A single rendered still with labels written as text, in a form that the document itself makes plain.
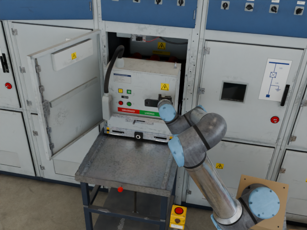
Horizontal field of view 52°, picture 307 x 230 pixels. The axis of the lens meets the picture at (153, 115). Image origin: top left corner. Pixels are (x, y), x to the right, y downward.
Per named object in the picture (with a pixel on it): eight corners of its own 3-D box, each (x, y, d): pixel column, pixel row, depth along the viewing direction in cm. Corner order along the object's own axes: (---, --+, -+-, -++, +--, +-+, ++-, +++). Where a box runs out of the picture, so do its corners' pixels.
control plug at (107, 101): (109, 120, 216) (108, 98, 206) (103, 119, 216) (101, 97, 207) (113, 114, 222) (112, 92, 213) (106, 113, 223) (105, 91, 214)
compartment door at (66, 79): (42, 157, 213) (22, 54, 174) (100, 116, 260) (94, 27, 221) (50, 160, 210) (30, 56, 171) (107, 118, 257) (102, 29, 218)
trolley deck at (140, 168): (170, 197, 192) (171, 190, 189) (75, 180, 202) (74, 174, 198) (183, 135, 249) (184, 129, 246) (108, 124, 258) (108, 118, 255)
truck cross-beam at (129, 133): (175, 143, 227) (175, 136, 224) (103, 133, 235) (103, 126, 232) (176, 139, 231) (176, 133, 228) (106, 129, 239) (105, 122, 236)
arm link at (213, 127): (223, 110, 119) (198, 101, 187) (195, 127, 120) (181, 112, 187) (239, 135, 120) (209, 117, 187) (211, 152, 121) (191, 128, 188)
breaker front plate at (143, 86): (171, 137, 225) (176, 77, 200) (107, 128, 232) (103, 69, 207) (172, 136, 226) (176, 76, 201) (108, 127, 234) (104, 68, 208)
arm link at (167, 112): (165, 125, 177) (156, 111, 174) (163, 118, 188) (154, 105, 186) (179, 117, 176) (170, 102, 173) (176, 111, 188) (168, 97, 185)
